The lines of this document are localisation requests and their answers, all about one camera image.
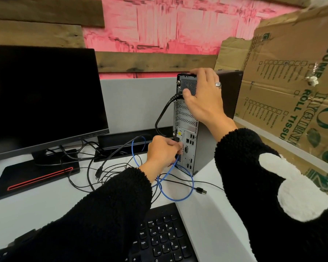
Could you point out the grey desk partition panel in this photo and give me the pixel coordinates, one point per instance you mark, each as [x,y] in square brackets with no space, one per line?
[136,103]

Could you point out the person's left thumb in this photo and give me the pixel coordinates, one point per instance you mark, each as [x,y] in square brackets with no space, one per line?
[168,139]

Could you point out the black desktop computer tower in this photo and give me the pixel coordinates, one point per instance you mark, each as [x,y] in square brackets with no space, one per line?
[205,144]

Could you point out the black monitor stand red stripe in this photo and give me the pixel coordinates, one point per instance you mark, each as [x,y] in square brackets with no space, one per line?
[24,174]

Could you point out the person's left forearm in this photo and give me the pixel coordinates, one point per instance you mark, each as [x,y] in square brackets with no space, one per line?
[98,221]

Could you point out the dark wooden wall plank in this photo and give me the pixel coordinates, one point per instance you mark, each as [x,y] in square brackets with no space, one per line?
[153,62]
[43,10]
[35,34]

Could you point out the person's right thumb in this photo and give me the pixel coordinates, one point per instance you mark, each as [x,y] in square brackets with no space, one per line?
[187,97]

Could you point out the person's left hand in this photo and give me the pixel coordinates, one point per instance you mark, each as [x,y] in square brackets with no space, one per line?
[160,154]

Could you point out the black computer monitor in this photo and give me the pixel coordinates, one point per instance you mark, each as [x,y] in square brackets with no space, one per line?
[43,98]

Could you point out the grey partition rail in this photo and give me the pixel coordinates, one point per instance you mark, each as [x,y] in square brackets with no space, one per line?
[289,145]

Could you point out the printed brown cardboard sheet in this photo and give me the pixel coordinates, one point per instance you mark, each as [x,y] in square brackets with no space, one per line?
[289,79]

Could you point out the person's right forearm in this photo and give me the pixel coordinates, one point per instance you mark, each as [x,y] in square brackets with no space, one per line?
[251,193]

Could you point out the black keyboard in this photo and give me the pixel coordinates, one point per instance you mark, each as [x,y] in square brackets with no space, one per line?
[164,237]

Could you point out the person's right hand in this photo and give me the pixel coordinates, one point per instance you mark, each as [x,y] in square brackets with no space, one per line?
[207,102]

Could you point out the white tape lump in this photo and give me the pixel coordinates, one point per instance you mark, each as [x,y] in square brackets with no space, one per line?
[313,81]

